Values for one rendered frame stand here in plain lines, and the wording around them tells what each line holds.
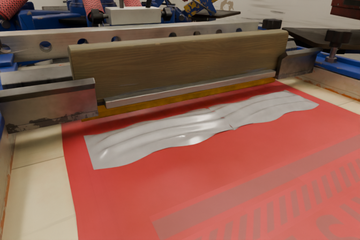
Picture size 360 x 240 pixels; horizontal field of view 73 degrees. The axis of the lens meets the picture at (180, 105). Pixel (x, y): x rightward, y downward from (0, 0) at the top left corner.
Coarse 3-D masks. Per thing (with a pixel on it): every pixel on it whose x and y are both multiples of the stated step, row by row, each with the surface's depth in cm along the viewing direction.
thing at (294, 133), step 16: (208, 96) 42; (224, 96) 42; (240, 96) 42; (304, 96) 43; (288, 112) 37; (304, 112) 37; (320, 112) 37; (336, 112) 37; (352, 112) 38; (240, 128) 33; (256, 128) 33; (272, 128) 33; (288, 128) 33; (304, 128) 33; (320, 128) 33; (336, 128) 33; (352, 128) 33; (256, 144) 29; (272, 144) 29; (288, 144) 30; (304, 144) 30; (320, 144) 30
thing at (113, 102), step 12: (252, 72) 42; (264, 72) 42; (192, 84) 36; (204, 84) 36; (216, 84) 37; (228, 84) 38; (120, 96) 31; (132, 96) 32; (144, 96) 32; (156, 96) 33; (168, 96) 34; (108, 108) 30
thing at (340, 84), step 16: (48, 64) 45; (64, 64) 45; (304, 80) 50; (320, 80) 47; (336, 80) 44; (352, 80) 42; (352, 96) 42; (0, 144) 23; (0, 160) 22; (0, 176) 21; (0, 192) 20; (0, 208) 19; (0, 224) 18
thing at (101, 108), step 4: (256, 80) 44; (260, 80) 45; (236, 84) 42; (240, 84) 43; (216, 88) 41; (196, 92) 39; (200, 92) 39; (172, 96) 37; (176, 96) 38; (152, 100) 36; (156, 100) 36; (132, 104) 34; (136, 104) 35; (100, 108) 32; (104, 108) 33; (112, 108) 33; (116, 108) 34
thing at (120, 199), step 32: (64, 128) 32; (96, 128) 32; (160, 160) 26; (192, 160) 26; (224, 160) 27; (256, 160) 27; (96, 192) 22; (128, 192) 22; (160, 192) 22; (192, 192) 22; (96, 224) 19; (128, 224) 19
